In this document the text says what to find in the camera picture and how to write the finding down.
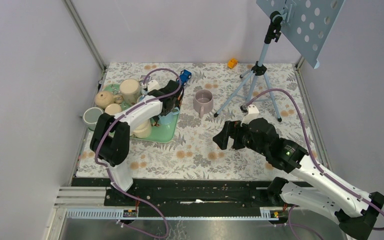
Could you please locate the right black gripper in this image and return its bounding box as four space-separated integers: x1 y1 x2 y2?
212 120 269 156

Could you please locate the mauve pink mug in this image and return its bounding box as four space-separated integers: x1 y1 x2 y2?
193 89 214 119

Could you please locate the light blue mug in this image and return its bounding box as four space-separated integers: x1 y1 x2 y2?
157 107 180 125

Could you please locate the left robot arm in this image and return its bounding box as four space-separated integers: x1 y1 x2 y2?
89 80 182 206

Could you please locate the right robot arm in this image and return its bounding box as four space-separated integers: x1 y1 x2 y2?
212 118 384 240

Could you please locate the blue toy car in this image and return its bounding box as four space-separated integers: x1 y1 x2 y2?
179 69 192 87

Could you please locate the floral table cloth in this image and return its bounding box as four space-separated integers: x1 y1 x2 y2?
76 62 325 182

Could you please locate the tall beige cup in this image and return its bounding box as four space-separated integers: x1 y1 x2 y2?
119 78 142 106

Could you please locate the green plastic tray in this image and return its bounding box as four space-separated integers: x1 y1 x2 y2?
103 84 179 143

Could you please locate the small beige cup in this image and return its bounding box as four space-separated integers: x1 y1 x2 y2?
104 103 123 116

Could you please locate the orange toy block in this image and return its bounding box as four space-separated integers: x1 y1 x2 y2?
227 58 239 69

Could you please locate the light blue tripod stand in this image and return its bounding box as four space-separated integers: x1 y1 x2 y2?
213 11 286 118

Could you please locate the beige teapot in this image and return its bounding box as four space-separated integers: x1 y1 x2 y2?
94 90 124 110

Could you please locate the grey metal cup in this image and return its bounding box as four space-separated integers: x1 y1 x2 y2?
82 107 104 131

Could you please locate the perforated grey panel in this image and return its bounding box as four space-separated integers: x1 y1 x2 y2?
256 0 344 69

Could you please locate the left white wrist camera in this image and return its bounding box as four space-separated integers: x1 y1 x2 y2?
140 79 161 95

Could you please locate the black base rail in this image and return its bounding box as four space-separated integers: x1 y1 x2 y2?
104 177 301 220

